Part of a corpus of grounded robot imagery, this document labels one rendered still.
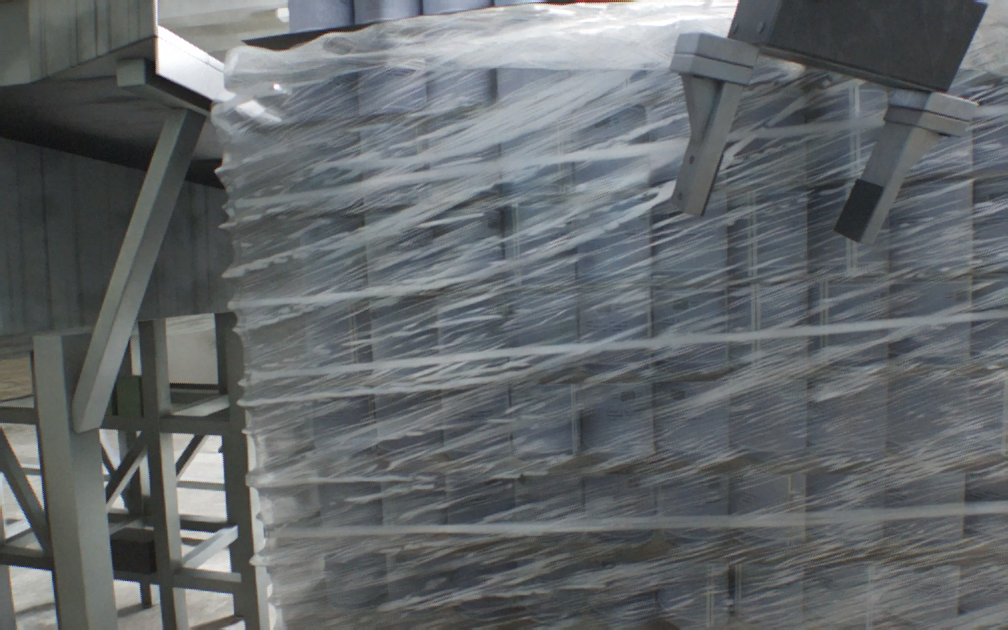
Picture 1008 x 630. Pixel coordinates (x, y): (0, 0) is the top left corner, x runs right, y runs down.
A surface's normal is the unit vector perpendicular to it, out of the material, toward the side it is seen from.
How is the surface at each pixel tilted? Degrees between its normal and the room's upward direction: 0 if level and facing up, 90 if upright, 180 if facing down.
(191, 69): 90
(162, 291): 90
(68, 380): 90
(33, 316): 90
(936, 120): 113
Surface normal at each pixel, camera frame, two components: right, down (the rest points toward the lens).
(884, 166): -0.98, -0.11
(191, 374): -0.14, 0.07
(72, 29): -0.42, 0.07
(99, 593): 0.99, 0.00
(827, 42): 0.10, 0.46
